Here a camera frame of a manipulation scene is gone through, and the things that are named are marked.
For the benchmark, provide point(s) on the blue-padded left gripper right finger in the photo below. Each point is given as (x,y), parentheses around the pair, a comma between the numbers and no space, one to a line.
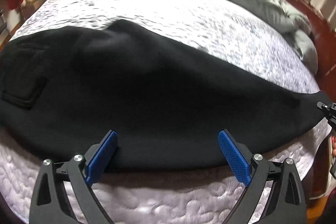
(246,166)

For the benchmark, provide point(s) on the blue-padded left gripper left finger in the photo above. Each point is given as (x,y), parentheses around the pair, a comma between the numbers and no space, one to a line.
(97,157)

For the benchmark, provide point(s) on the black pants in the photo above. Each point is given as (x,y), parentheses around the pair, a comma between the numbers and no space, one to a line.
(62,90)

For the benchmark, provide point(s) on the white quilted mattress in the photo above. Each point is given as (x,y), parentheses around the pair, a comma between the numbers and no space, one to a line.
(218,27)

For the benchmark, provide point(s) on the red-brown wooden bed frame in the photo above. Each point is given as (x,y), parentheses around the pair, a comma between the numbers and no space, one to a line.
(324,40)

